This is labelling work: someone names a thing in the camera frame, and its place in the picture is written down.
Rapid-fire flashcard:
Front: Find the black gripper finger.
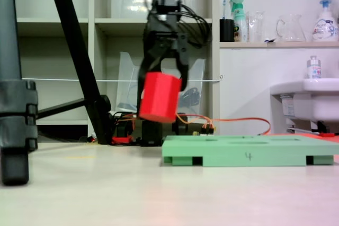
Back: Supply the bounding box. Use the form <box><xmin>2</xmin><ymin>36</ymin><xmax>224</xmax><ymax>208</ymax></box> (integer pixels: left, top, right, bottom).
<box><xmin>136</xmin><ymin>34</ymin><xmax>163</xmax><ymax>117</ymax></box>
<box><xmin>174</xmin><ymin>34</ymin><xmax>191</xmax><ymax>92</ymax></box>

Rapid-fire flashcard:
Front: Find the red octagonal pillar block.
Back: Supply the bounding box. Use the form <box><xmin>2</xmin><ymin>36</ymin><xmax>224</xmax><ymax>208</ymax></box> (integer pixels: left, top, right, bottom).
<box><xmin>137</xmin><ymin>71</ymin><xmax>183</xmax><ymax>124</ymax></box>

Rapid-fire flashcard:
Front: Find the clear plastic file holder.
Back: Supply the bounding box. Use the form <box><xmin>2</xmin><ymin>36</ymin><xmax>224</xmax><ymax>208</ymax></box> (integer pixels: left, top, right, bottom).
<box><xmin>115</xmin><ymin>51</ymin><xmax>207</xmax><ymax>117</ymax></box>

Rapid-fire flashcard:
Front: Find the black cup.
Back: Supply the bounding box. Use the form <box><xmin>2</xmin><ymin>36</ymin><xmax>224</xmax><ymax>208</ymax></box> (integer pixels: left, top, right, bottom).
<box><xmin>219</xmin><ymin>19</ymin><xmax>235</xmax><ymax>43</ymax></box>

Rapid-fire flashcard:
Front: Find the white shelf unit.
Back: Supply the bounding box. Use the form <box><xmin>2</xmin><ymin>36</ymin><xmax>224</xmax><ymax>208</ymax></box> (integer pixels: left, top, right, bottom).
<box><xmin>12</xmin><ymin>0</ymin><xmax>221</xmax><ymax>132</ymax></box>

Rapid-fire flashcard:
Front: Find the green spray bottle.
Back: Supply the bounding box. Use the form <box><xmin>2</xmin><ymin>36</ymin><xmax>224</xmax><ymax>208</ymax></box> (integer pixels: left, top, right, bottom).
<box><xmin>229</xmin><ymin>0</ymin><xmax>248</xmax><ymax>43</ymax></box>

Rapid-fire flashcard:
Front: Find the black tripod leg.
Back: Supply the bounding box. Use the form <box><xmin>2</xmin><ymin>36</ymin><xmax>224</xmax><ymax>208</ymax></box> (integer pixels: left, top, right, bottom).
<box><xmin>44</xmin><ymin>0</ymin><xmax>112</xmax><ymax>145</ymax></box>

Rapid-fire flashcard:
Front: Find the clear measuring cup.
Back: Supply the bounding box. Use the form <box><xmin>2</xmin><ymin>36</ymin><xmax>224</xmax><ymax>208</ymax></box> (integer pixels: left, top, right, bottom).
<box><xmin>246</xmin><ymin>11</ymin><xmax>266</xmax><ymax>43</ymax></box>

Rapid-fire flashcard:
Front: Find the red printed base clamp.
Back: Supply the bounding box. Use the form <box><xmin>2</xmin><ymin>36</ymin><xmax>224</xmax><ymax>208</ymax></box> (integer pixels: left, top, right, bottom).
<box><xmin>111</xmin><ymin>134</ymin><xmax>135</xmax><ymax>146</ymax></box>

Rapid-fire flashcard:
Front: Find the black tripod brace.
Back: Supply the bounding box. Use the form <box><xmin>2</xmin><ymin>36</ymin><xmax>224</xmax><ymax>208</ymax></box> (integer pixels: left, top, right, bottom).
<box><xmin>36</xmin><ymin>98</ymin><xmax>87</xmax><ymax>120</ymax></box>

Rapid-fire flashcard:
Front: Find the glass pitcher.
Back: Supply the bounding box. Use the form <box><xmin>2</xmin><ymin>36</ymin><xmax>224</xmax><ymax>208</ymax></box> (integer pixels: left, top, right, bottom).
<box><xmin>276</xmin><ymin>14</ymin><xmax>307</xmax><ymax>42</ymax></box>

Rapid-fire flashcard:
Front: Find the green shape sorting board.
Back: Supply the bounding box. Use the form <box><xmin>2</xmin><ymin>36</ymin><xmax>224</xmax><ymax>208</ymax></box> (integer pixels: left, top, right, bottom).
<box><xmin>161</xmin><ymin>134</ymin><xmax>339</xmax><ymax>168</ymax></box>

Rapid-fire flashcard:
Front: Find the small clear sanitiser bottle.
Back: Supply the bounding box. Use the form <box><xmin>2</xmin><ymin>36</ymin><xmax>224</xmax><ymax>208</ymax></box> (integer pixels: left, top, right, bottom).
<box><xmin>306</xmin><ymin>55</ymin><xmax>322</xmax><ymax>79</ymax></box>

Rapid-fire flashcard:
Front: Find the white pump soap bottle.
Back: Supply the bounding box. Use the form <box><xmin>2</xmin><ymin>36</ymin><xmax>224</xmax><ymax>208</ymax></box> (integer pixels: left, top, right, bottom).
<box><xmin>311</xmin><ymin>0</ymin><xmax>339</xmax><ymax>42</ymax></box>

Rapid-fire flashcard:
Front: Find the white sink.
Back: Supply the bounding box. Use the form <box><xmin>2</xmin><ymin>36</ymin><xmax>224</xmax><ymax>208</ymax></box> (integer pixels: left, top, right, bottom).
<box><xmin>269</xmin><ymin>77</ymin><xmax>339</xmax><ymax>134</ymax></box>

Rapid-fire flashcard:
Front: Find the grey tripod leg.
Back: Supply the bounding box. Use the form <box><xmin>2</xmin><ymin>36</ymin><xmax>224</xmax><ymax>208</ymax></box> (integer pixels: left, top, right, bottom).
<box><xmin>0</xmin><ymin>0</ymin><xmax>39</xmax><ymax>186</ymax></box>

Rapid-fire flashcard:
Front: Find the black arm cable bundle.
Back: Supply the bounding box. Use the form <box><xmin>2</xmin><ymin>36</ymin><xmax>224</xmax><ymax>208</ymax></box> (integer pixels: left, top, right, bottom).
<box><xmin>142</xmin><ymin>0</ymin><xmax>213</xmax><ymax>50</ymax></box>

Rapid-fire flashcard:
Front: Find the thin orange wire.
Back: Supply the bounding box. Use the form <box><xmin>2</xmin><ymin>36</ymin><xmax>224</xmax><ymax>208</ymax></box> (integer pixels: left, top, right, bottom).
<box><xmin>174</xmin><ymin>113</ymin><xmax>271</xmax><ymax>135</ymax></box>

